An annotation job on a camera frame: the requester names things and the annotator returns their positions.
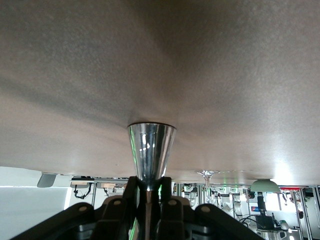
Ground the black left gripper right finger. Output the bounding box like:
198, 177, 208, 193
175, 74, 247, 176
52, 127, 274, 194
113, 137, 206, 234
151, 176, 263, 240

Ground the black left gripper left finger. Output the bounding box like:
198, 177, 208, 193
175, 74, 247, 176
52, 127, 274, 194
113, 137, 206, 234
12, 176, 146, 240

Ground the steel cone jigger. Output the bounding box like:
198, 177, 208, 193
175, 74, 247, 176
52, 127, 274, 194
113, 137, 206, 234
127, 121, 177, 226

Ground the clear wine glass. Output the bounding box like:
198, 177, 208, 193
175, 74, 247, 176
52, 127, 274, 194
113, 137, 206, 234
194, 169, 222, 208

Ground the aluminium lab equipment rack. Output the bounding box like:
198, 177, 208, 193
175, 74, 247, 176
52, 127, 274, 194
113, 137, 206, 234
69, 174, 320, 240

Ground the grey rounded panel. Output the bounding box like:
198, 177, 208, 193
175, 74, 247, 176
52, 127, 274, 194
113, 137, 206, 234
36, 173, 58, 189

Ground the pale green ceramic bowl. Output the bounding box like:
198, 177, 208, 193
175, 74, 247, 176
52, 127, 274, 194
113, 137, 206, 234
250, 178, 280, 194

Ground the brown table cover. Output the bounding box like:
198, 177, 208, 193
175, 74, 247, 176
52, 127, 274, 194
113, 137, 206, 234
0, 0, 320, 186

